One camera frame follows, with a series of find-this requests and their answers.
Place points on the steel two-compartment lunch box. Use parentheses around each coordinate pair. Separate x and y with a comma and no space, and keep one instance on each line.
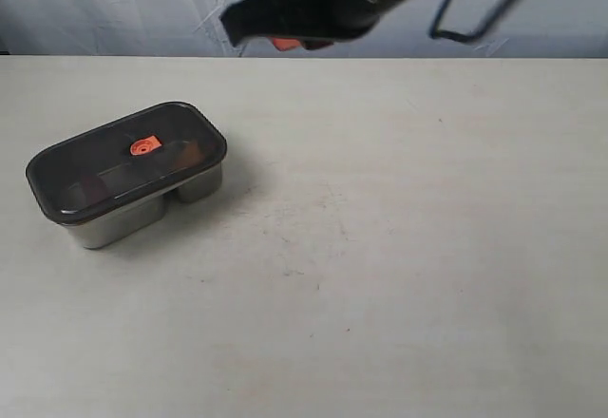
(113,226)

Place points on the dark transparent lunch box lid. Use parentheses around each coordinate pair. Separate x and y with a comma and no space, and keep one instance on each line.
(140,155)

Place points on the wrinkled blue-grey backdrop cloth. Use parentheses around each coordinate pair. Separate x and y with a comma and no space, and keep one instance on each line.
(535,28)

